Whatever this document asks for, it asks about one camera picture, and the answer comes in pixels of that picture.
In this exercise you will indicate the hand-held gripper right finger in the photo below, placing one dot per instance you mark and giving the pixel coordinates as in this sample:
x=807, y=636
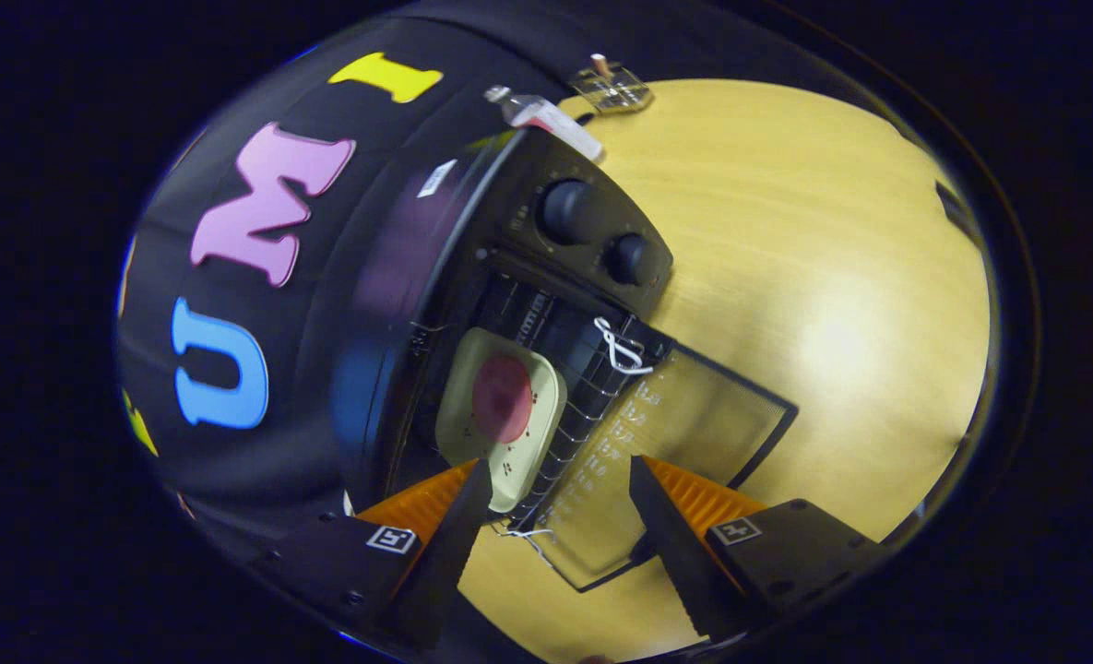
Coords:
x=675, y=553

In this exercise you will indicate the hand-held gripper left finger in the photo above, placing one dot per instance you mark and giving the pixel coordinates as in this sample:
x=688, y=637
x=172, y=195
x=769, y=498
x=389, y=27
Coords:
x=445, y=563

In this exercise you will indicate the cream square plate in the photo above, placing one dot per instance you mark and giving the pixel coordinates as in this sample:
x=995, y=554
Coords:
x=534, y=444

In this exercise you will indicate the pink round bun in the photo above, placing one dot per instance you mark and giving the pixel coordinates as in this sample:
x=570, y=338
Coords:
x=502, y=401

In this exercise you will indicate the black toaster oven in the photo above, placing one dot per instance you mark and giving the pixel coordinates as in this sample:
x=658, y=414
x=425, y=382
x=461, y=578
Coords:
x=509, y=203

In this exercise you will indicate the clear plastic bottle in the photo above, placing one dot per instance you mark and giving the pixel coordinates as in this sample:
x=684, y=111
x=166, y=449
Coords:
x=546, y=115

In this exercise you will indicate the pen with white cap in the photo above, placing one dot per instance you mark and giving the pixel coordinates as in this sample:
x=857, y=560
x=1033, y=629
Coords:
x=600, y=65

